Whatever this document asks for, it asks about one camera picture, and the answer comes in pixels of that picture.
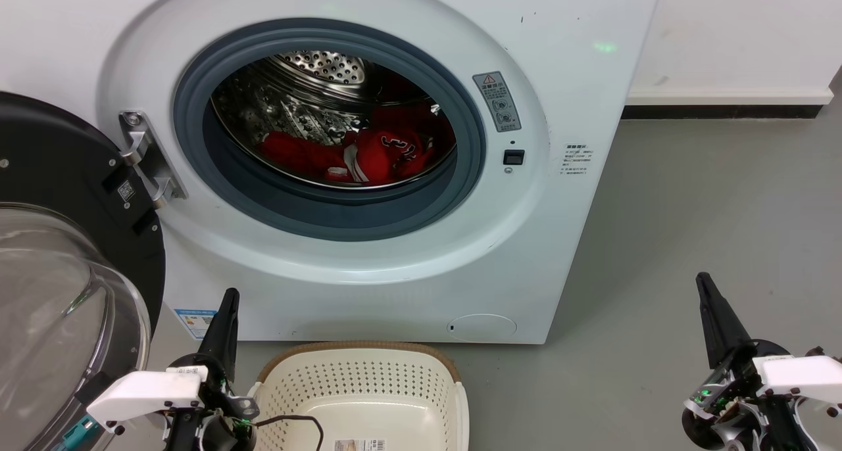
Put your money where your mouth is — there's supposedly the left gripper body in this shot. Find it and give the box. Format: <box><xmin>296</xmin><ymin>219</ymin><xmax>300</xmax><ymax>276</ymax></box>
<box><xmin>86</xmin><ymin>354</ymin><xmax>259</xmax><ymax>451</ymax></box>

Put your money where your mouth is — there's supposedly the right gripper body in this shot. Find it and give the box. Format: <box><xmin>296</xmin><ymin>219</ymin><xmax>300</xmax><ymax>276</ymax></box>
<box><xmin>681</xmin><ymin>341</ymin><xmax>842</xmax><ymax>449</ymax></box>

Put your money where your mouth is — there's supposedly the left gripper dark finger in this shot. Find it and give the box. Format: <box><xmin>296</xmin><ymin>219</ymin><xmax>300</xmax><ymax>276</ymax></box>
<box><xmin>197</xmin><ymin>288</ymin><xmax>239</xmax><ymax>379</ymax></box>

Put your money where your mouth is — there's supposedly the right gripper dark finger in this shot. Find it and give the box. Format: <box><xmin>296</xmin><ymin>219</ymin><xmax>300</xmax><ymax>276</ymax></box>
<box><xmin>696</xmin><ymin>272</ymin><xmax>754</xmax><ymax>371</ymax></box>

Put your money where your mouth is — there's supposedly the red garment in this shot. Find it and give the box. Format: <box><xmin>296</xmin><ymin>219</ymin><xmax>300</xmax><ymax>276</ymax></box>
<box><xmin>260</xmin><ymin>126</ymin><xmax>438</xmax><ymax>187</ymax></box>

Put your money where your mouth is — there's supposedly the cream perforated laundry basket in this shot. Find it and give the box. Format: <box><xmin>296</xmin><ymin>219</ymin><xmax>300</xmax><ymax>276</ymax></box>
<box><xmin>249</xmin><ymin>341</ymin><xmax>470</xmax><ymax>451</ymax></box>

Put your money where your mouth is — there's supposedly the washing machine glass door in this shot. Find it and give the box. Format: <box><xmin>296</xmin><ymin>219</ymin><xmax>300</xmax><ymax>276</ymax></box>
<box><xmin>0</xmin><ymin>91</ymin><xmax>165</xmax><ymax>451</ymax></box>

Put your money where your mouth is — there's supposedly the stainless steel washing machine drum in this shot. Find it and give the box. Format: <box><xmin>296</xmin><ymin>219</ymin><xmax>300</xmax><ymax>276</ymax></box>
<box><xmin>210</xmin><ymin>50</ymin><xmax>458</xmax><ymax>190</ymax></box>

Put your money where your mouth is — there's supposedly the blue energy label sticker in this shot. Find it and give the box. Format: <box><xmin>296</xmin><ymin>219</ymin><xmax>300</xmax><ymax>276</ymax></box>
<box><xmin>174</xmin><ymin>308</ymin><xmax>218</xmax><ymax>340</ymax></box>

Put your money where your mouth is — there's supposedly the white front-load washing machine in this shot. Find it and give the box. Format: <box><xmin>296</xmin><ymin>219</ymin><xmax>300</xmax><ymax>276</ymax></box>
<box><xmin>0</xmin><ymin>0</ymin><xmax>662</xmax><ymax>344</ymax></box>

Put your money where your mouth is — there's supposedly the grey rubber door gasket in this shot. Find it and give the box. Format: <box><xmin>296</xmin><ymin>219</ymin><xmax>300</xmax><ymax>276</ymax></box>
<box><xmin>173</xmin><ymin>18</ymin><xmax>487</xmax><ymax>243</ymax></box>

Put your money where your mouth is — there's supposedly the silver metal door hinge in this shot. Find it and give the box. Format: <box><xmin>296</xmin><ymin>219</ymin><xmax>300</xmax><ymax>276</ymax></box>
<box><xmin>118</xmin><ymin>110</ymin><xmax>188</xmax><ymax>208</ymax></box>

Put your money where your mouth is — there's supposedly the white text label sticker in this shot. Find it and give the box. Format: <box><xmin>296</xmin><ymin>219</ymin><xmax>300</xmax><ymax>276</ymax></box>
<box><xmin>561</xmin><ymin>143</ymin><xmax>595</xmax><ymax>178</ymax></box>

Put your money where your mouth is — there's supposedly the white and black baseboard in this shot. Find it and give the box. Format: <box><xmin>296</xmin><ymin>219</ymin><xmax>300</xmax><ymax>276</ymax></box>
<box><xmin>622</xmin><ymin>86</ymin><xmax>835</xmax><ymax>120</ymax></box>

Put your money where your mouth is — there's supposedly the round white filter cover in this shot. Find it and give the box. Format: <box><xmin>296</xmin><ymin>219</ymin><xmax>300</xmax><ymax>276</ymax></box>
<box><xmin>447</xmin><ymin>314</ymin><xmax>518</xmax><ymax>343</ymax></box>

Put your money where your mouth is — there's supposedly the grey warning sticker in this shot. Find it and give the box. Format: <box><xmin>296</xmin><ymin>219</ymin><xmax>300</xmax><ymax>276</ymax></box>
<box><xmin>472</xmin><ymin>71</ymin><xmax>522</xmax><ymax>133</ymax></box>

